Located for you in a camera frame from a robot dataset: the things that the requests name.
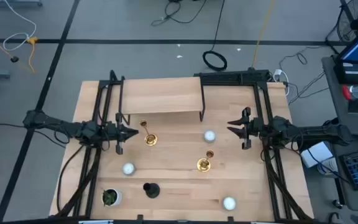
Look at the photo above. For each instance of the black candlestick holder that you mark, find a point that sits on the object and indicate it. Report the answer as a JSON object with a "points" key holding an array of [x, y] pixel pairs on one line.
{"points": [[152, 190]]}

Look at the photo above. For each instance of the black desktop device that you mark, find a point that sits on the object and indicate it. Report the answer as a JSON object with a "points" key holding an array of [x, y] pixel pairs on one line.
{"points": [[350, 74]]}

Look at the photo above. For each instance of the green plant white pot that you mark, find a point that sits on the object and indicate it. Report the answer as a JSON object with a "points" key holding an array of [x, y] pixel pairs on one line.
{"points": [[110, 197]]}

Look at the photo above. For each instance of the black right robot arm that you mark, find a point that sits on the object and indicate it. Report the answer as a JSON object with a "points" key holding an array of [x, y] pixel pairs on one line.
{"points": [[315, 133]]}

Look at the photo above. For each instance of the white power adapter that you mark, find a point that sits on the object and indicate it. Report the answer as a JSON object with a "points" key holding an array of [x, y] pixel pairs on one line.
{"points": [[278, 73]]}

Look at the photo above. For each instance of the black floor fan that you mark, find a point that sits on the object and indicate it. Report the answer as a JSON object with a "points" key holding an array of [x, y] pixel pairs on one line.
{"points": [[346, 28]]}

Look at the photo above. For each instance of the small red item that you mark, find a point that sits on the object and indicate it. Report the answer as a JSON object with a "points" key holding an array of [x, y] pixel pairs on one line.
{"points": [[346, 92]]}

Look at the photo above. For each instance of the short gold candlestick holder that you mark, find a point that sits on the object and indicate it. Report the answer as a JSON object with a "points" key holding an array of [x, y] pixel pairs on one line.
{"points": [[203, 165]]}

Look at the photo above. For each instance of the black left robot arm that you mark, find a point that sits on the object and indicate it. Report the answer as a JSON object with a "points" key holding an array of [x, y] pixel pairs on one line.
{"points": [[57, 126]]}

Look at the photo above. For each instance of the patterned candle cup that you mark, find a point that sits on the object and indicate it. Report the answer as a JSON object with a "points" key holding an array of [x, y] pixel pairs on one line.
{"points": [[229, 203], [128, 168], [209, 136]]}

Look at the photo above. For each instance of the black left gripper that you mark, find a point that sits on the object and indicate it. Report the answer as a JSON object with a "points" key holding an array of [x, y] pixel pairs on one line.
{"points": [[113, 132]]}

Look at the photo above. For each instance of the small black floor object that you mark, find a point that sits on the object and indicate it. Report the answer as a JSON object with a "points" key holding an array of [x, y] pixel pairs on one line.
{"points": [[14, 59]]}

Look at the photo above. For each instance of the tall gold candlestick holder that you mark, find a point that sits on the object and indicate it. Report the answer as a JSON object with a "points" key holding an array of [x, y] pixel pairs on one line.
{"points": [[151, 140]]}

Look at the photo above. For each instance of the white box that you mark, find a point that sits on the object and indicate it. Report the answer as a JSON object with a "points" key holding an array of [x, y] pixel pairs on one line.
{"points": [[315, 154]]}

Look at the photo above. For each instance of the grey side desk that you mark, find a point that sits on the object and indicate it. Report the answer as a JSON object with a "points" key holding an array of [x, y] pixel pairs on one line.
{"points": [[337, 105]]}

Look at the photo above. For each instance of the wooden shelf black legs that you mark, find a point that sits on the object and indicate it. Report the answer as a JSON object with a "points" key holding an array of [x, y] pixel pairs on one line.
{"points": [[163, 96]]}

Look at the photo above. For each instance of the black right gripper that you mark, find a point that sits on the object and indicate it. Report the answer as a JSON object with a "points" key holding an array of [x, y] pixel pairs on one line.
{"points": [[253, 127]]}

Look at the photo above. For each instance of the grey furniture base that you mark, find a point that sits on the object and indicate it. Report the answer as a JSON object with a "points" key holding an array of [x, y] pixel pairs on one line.
{"points": [[11, 3]]}

